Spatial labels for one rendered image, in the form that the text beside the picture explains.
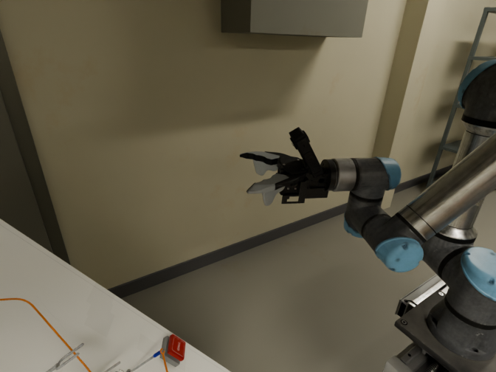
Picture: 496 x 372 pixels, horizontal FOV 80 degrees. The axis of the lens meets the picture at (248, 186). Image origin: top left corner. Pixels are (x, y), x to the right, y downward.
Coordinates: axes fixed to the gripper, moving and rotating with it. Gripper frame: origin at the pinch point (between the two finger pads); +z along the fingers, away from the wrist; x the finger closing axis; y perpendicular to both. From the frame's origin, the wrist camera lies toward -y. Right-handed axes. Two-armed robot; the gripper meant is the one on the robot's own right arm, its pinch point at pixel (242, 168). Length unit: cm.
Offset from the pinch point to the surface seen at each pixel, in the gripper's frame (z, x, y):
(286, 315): -46, 70, 169
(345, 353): -77, 37, 165
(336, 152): -123, 207, 106
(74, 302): 37.2, -10.5, 26.9
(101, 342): 31.4, -16.5, 33.2
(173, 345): 17.6, -12.3, 44.7
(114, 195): 71, 115, 88
